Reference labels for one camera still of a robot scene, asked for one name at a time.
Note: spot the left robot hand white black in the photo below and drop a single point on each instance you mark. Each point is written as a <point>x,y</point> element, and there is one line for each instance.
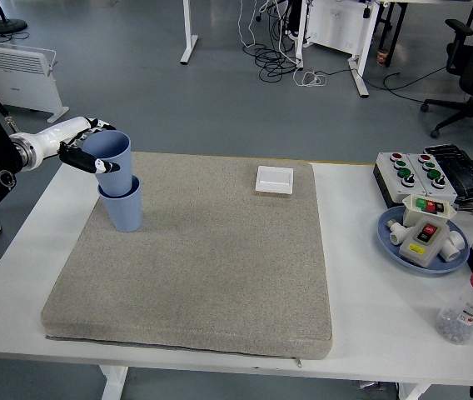
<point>53,137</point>

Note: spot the blue ribbed plastic cup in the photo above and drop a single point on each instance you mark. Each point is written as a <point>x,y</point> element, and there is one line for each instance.
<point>124,212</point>
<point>116,181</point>

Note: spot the white push-button control box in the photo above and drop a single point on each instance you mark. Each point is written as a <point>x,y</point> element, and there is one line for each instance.
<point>388,175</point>
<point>444,171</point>

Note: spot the black fan stand base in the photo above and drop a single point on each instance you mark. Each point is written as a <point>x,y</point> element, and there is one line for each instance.
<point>6,26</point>

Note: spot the white desk leg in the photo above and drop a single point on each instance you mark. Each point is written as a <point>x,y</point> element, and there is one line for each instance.
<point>300,41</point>
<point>189,33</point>
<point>359,79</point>

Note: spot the grey-brown cushion mat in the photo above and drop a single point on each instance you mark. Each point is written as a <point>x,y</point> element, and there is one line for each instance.
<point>220,271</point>

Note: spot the white table leg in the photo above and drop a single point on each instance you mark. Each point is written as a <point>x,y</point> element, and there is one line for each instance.
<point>413,392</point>
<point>113,383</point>

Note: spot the small can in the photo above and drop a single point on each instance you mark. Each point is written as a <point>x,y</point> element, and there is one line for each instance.
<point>382,57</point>

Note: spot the white pipe fitting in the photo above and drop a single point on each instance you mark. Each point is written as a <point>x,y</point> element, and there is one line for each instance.
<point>396,233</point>
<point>453,248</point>

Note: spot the blue plate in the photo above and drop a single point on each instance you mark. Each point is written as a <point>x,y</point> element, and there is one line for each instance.
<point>390,254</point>

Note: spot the black plastic tray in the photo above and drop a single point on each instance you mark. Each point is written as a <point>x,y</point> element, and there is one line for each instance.
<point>465,171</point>

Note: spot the clear bottle red cap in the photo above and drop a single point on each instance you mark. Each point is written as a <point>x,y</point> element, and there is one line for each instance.
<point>465,312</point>

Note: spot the white wall switch plate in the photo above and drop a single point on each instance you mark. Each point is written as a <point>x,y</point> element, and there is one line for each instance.
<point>274,180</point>

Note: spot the black desk frame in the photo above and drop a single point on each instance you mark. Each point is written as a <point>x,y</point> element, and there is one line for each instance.
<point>399,29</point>

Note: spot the white green-red button switch box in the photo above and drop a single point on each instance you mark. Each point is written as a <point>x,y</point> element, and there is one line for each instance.
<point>428,208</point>

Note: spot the grey red-black button switch box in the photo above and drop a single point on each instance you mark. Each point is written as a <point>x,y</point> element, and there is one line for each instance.
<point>421,243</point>

